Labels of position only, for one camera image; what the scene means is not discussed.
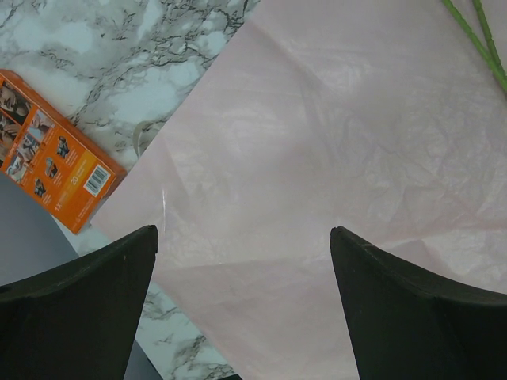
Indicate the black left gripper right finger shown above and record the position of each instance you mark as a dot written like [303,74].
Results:
[406,322]

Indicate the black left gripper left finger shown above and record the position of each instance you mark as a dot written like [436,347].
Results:
[78,320]

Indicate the cream ribbon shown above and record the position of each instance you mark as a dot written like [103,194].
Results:
[144,134]

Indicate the pink wrapping paper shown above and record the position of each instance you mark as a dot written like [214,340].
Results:
[378,116]

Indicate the pink flower bouquet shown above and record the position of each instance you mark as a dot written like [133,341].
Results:
[487,49]

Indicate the orange cardboard box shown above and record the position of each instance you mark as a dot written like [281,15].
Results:
[51,159]

